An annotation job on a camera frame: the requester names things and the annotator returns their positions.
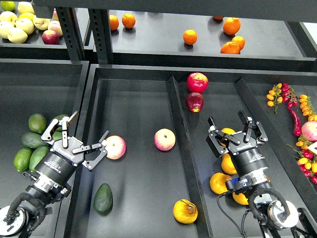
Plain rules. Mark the pink apple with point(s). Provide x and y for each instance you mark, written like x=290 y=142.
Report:
x=164 y=139
x=115 y=146

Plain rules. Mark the orange cherry tomato bunch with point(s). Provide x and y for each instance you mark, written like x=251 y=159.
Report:
x=274 y=97

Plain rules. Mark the yellow pear top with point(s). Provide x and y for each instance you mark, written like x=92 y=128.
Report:
x=228 y=130

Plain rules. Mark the orange behind post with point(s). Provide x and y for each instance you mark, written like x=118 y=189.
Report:
x=113 y=22

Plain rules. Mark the bright red apple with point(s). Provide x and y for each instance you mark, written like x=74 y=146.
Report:
x=197 y=82

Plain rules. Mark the orange shelf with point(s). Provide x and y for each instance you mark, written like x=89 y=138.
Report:
x=240 y=41
x=230 y=48
x=190 y=37

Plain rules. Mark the green avocado lower middle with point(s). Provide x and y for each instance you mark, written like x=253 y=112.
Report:
x=37 y=155

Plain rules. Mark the pale yellow apple front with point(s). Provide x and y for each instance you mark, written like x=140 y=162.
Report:
x=17 y=36

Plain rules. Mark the yellow pear with stem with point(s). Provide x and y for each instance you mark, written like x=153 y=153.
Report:
x=185 y=211

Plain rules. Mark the dark green avocado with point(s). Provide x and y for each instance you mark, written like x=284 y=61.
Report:
x=103 y=200

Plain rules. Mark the orange centre shelf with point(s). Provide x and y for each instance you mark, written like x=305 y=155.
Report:
x=190 y=37

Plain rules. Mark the pink apple right edge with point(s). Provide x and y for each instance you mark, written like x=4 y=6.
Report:
x=309 y=130

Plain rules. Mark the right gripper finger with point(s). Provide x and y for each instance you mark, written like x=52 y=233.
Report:
x=220 y=143
x=250 y=125

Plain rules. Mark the black centre tray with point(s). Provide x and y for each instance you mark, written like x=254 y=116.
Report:
x=135 y=102

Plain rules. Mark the yellow pear lower centre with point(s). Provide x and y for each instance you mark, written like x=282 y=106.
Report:
x=240 y=198

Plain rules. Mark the black shelf post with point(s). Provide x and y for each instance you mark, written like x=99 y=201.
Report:
x=99 y=22

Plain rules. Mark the red apple on shelf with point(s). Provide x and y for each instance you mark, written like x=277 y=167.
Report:
x=50 y=37

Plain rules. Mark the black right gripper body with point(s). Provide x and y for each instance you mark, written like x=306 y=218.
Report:
x=247 y=156

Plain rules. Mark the red chili pepper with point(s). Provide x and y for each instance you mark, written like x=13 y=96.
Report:
x=297 y=126

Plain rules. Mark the green avocado top left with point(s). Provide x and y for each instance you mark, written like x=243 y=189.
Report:
x=37 y=123

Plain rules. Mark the white label card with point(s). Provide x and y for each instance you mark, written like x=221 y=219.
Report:
x=313 y=148

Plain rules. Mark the yellow pear lower left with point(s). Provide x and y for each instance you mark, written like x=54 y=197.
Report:
x=217 y=183

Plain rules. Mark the large orange upper right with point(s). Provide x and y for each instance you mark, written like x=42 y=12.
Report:
x=231 y=25

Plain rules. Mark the dark red apple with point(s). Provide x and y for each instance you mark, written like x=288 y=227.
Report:
x=194 y=102

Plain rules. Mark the black tray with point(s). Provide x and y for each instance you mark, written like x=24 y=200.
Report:
x=29 y=86
x=135 y=102

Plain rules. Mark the yellow pear middle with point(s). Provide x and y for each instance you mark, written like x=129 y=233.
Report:
x=227 y=165

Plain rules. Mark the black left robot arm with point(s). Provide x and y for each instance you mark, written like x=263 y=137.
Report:
x=29 y=209

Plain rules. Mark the pink apple left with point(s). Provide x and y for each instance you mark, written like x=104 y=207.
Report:
x=115 y=146

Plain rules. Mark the green avocado middle right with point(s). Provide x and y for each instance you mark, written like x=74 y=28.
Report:
x=57 y=135

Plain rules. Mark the mixed cherry tomatoes lower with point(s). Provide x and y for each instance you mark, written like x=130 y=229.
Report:
x=306 y=159

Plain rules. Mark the black left tray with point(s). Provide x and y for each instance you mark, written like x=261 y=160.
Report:
x=29 y=86

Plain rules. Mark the black upper shelf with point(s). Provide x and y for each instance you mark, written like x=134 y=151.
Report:
x=157 y=40

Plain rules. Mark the red cherry tomato bunch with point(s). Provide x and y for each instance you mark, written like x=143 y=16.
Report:
x=289 y=96

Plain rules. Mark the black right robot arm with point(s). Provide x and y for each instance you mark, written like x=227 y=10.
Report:
x=272 y=211

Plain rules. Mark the dark avocado middle left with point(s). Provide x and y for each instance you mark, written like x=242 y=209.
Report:
x=32 y=140

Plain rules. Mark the green avocado top right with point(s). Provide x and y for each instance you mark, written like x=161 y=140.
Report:
x=60 y=117

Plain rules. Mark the orange front right shelf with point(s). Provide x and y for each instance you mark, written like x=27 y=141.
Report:
x=230 y=48

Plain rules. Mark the orange tomato bunch right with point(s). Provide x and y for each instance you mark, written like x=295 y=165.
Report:
x=307 y=108

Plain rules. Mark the pink apple centre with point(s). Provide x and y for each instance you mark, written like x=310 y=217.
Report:
x=164 y=139

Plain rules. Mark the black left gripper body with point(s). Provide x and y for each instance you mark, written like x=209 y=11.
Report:
x=60 y=163

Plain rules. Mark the bright green avocado bottom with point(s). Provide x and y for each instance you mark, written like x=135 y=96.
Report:
x=22 y=159

